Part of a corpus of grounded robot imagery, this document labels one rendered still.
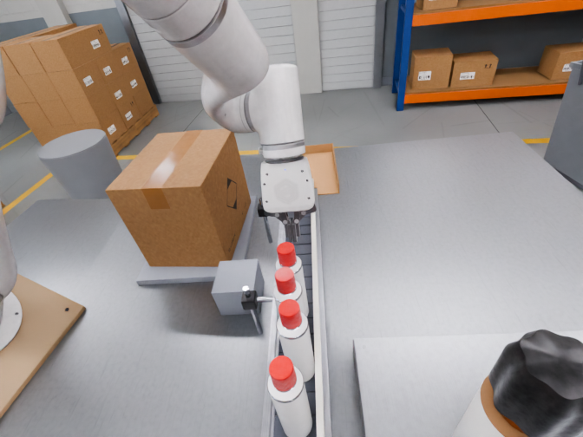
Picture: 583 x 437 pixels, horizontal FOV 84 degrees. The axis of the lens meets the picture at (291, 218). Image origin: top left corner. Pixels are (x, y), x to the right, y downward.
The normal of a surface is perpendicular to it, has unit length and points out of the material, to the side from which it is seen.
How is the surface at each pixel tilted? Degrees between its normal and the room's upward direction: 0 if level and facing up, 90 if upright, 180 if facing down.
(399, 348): 0
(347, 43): 90
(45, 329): 43
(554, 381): 18
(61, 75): 90
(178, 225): 90
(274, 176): 67
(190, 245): 90
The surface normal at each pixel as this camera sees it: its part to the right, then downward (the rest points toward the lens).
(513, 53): -0.14, 0.65
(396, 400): -0.12, -0.76
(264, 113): -0.47, 0.34
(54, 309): 0.58, -0.53
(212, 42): 0.42, 0.88
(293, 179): -0.02, 0.31
